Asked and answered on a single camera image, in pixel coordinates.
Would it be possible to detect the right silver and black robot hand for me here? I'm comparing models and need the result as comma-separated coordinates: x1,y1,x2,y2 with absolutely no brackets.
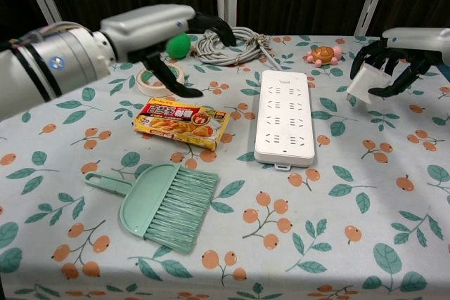
349,27,450,99

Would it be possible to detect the mint green hand brush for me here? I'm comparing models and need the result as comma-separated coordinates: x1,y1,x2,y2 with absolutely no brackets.
84,162,219,254

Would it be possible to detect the white power strip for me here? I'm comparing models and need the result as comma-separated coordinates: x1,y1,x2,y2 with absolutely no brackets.
253,70,317,171

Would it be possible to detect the yellow curry roux box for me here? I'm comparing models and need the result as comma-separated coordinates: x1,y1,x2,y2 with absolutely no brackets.
132,98,231,152

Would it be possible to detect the green foam ball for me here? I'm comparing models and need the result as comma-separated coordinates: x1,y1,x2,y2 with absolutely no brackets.
165,32,192,60

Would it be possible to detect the orange and pink turtle toy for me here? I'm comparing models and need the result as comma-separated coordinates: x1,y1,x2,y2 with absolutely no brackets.
304,45,346,68

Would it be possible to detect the floral leaf and fruit tablecloth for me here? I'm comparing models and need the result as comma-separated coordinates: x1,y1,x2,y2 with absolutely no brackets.
0,32,450,300

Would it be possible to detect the grey cable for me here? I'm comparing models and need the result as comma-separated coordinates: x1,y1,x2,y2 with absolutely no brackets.
192,26,284,72

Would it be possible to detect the left silver and black robot hand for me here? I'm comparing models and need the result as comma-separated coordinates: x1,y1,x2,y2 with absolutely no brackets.
100,4,238,99

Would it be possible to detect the beige masking tape roll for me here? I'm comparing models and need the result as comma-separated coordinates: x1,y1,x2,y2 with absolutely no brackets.
136,64,186,97

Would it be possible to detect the white charger adapter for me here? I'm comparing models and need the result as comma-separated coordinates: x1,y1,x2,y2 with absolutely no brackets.
346,64,394,107

